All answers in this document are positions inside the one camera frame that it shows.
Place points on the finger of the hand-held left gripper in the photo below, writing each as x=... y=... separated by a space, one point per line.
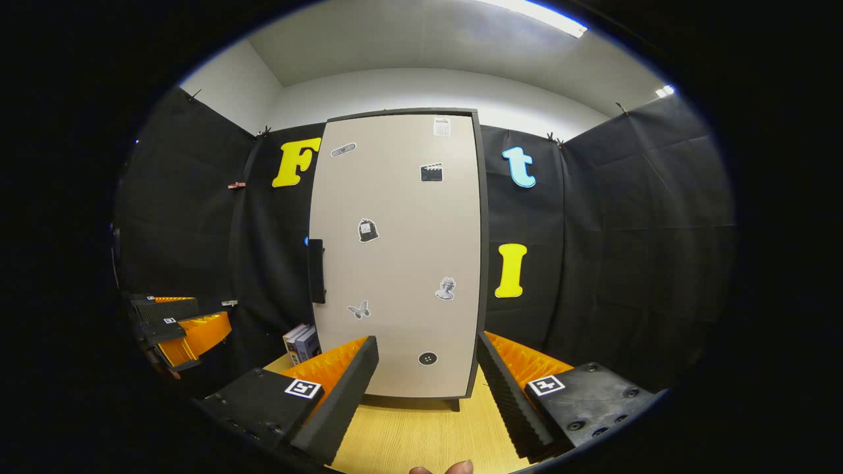
x=168 y=309
x=194 y=336

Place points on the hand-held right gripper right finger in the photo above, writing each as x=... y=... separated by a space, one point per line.
x=500 y=388

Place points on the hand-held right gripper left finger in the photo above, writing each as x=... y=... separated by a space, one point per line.
x=346 y=395

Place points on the beige cabinet door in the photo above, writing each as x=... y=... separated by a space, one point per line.
x=402 y=263

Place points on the dark grey cabinet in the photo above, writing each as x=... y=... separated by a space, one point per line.
x=485 y=263

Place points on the blue-grey spine book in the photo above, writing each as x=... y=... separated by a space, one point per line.
x=311 y=343

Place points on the grey spine book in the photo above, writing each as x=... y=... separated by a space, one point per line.
x=299 y=349

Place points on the white spine book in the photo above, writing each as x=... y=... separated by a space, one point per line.
x=290 y=342

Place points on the black backdrop cloth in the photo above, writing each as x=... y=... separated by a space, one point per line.
x=625 y=230

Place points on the small ceiling light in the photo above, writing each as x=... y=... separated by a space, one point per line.
x=665 y=91

